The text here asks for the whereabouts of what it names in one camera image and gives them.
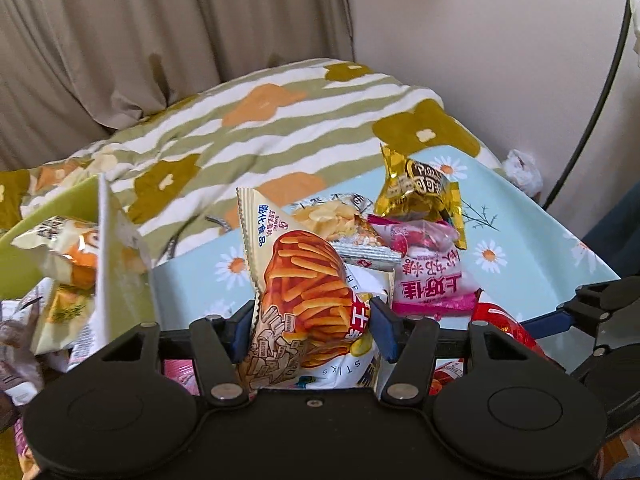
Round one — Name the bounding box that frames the dark purple snack packet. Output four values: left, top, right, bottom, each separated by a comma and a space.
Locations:
0, 300, 47, 403

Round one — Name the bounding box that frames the pink snack packet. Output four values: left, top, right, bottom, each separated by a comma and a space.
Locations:
367, 212, 483, 317

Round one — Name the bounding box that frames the green striped floral blanket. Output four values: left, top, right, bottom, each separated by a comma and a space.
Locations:
0, 57, 502, 267

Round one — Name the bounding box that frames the black cable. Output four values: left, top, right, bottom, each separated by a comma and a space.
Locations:
541, 0, 634, 211

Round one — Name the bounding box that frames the beige curtain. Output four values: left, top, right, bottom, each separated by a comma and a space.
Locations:
0, 0, 357, 173

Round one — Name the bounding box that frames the crumpled white paper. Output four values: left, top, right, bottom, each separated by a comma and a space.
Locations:
500, 149, 544, 196

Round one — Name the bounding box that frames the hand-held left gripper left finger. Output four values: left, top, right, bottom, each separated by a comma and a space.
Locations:
100, 300, 257, 409

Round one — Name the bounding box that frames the gold snack packet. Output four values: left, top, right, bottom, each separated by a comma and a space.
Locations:
377, 144, 468, 251

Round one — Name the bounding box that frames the white orange snack packet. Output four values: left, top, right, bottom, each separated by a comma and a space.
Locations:
10, 216, 103, 288

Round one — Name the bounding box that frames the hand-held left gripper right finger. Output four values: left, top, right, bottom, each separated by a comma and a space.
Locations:
367, 299, 561, 409

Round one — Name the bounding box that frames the blue denim garment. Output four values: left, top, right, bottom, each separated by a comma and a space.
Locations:
582, 194, 640, 273

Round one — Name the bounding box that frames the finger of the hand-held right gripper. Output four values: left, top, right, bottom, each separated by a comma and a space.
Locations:
524, 282, 640, 342

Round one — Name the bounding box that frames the red snack packet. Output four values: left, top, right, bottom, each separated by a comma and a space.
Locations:
432, 300, 557, 403

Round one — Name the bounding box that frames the orange fries snack packet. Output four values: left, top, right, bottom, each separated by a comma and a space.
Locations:
235, 187, 382, 392

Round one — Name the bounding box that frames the potato chips snack packet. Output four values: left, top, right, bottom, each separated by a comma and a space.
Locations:
291, 199, 403, 267

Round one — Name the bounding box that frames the light blue daisy tablecloth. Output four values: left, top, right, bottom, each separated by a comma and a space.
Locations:
150, 147, 624, 342

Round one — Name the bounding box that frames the white sticks snack packet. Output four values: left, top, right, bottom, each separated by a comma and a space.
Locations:
295, 259, 397, 392

